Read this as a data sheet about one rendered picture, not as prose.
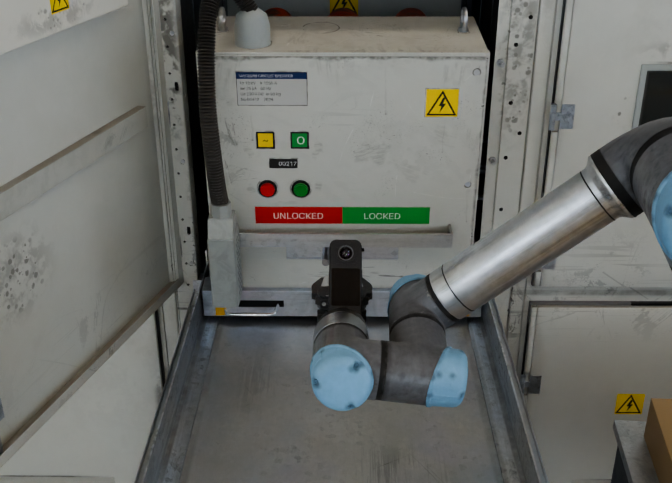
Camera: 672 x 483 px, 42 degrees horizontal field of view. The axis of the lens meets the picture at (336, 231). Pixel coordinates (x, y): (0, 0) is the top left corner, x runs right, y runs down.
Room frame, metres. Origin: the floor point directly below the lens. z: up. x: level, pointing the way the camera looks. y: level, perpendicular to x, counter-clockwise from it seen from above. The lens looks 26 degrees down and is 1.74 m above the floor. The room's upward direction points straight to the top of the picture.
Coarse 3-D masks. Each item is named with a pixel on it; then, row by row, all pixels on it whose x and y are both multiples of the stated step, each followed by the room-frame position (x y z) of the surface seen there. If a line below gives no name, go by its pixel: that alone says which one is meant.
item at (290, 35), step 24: (216, 24) 1.61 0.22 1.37; (288, 24) 1.61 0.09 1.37; (312, 24) 1.61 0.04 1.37; (336, 24) 1.60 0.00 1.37; (360, 24) 1.60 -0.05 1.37; (384, 24) 1.60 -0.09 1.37; (408, 24) 1.60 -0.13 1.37; (432, 24) 1.60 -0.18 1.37; (456, 24) 1.60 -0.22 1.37; (216, 48) 1.47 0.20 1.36; (240, 48) 1.47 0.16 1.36; (264, 48) 1.47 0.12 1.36; (288, 48) 1.47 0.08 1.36; (312, 48) 1.47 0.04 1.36; (336, 48) 1.47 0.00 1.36; (360, 48) 1.47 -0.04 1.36; (384, 48) 1.47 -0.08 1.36; (408, 48) 1.47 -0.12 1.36; (432, 48) 1.47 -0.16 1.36; (456, 48) 1.47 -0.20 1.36; (480, 48) 1.47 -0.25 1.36
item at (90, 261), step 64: (0, 0) 1.19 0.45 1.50; (64, 0) 1.32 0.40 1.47; (128, 0) 1.54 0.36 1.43; (0, 64) 1.21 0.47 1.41; (64, 64) 1.35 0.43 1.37; (128, 64) 1.52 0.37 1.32; (0, 128) 1.19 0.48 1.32; (64, 128) 1.33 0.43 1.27; (128, 128) 1.47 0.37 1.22; (0, 192) 1.14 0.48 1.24; (64, 192) 1.30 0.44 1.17; (128, 192) 1.48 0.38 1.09; (0, 256) 1.14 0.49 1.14; (64, 256) 1.28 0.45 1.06; (128, 256) 1.45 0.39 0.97; (0, 320) 1.12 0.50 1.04; (64, 320) 1.25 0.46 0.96; (128, 320) 1.43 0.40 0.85; (0, 384) 1.09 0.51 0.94; (64, 384) 1.23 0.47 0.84; (0, 448) 1.04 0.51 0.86
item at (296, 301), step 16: (208, 288) 1.46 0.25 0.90; (256, 288) 1.46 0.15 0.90; (272, 288) 1.46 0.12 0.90; (288, 288) 1.46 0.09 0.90; (304, 288) 1.46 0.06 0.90; (384, 288) 1.46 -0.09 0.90; (208, 304) 1.46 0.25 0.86; (240, 304) 1.46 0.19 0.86; (256, 304) 1.46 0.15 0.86; (272, 304) 1.46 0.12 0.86; (288, 304) 1.46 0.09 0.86; (304, 304) 1.46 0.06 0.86; (368, 304) 1.46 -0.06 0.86; (384, 304) 1.45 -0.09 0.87
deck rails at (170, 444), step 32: (192, 320) 1.37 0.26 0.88; (480, 320) 1.46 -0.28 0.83; (192, 352) 1.34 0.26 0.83; (480, 352) 1.35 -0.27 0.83; (192, 384) 1.25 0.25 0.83; (512, 384) 1.16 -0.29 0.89; (192, 416) 1.16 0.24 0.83; (512, 416) 1.13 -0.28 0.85; (160, 448) 1.05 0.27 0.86; (512, 448) 1.08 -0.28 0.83; (160, 480) 1.01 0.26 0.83; (512, 480) 1.01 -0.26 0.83
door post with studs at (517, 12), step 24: (504, 0) 1.58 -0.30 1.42; (528, 0) 1.58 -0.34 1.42; (504, 24) 1.58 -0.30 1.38; (528, 24) 1.58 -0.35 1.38; (504, 48) 1.58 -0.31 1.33; (528, 48) 1.58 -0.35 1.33; (504, 72) 1.58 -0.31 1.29; (528, 72) 1.58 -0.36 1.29; (504, 96) 1.58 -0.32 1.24; (528, 96) 1.58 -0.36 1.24; (504, 120) 1.58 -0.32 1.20; (504, 144) 1.58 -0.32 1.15; (504, 168) 1.58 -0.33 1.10; (504, 192) 1.58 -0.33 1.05; (504, 216) 1.58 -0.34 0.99; (504, 312) 1.58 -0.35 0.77
